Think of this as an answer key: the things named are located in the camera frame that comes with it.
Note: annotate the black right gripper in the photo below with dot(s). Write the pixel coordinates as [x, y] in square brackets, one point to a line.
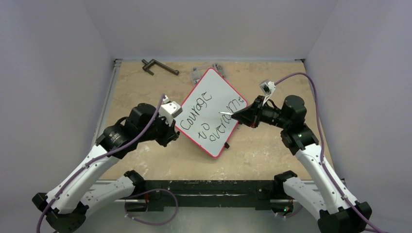
[255, 113]

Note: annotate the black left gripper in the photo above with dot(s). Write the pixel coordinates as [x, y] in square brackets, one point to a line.
[170, 132]

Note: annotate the red framed whiteboard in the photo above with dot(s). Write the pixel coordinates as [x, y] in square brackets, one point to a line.
[201, 121]

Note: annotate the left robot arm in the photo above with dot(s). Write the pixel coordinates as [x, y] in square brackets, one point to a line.
[67, 206]

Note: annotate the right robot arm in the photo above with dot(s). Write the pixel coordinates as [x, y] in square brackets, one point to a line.
[334, 207]

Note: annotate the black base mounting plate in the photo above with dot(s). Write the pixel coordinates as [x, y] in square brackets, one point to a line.
[259, 195]

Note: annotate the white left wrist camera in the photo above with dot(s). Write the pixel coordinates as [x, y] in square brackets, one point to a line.
[170, 110]

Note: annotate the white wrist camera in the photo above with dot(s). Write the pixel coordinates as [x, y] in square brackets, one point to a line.
[170, 110]
[268, 88]

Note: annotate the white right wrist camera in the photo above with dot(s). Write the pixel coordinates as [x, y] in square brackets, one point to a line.
[268, 88]

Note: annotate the aluminium frame rail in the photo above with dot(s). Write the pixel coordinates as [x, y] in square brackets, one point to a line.
[107, 101]

